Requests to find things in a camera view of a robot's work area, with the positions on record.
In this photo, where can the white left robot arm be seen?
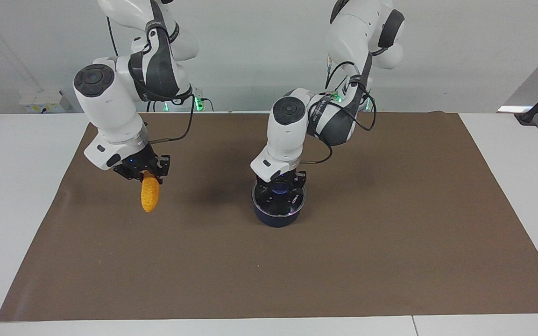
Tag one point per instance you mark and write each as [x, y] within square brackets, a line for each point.
[343, 37]

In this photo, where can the white wall power strip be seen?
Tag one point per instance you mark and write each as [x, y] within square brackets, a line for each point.
[42, 101]

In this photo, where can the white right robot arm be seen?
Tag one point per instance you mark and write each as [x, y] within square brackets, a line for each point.
[110, 102]

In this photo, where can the dark blue saucepan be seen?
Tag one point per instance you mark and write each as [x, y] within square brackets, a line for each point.
[278, 220]

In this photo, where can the glass lid with blue knob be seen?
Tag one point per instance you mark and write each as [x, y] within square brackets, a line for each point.
[292, 205]

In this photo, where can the yellow corn cob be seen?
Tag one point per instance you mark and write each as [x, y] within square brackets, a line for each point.
[150, 196]

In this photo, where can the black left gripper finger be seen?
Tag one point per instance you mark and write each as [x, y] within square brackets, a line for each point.
[270, 196]
[293, 193]

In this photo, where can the brown table mat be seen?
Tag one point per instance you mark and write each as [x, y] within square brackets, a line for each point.
[297, 270]

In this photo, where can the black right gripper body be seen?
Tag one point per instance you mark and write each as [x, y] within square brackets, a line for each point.
[140, 163]

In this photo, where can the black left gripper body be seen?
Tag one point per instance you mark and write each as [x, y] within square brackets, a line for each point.
[292, 178]

